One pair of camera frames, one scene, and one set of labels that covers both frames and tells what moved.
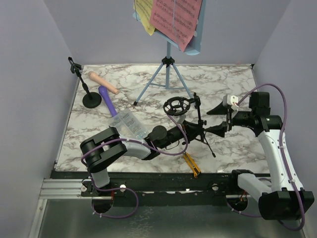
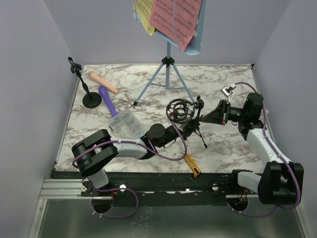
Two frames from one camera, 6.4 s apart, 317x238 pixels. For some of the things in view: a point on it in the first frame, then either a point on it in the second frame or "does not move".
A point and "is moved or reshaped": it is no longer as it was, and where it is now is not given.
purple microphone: [103, 90] does not move
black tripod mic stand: [177, 106] is moved or reshaped
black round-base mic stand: [91, 99] does not move
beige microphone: [103, 82] does not move
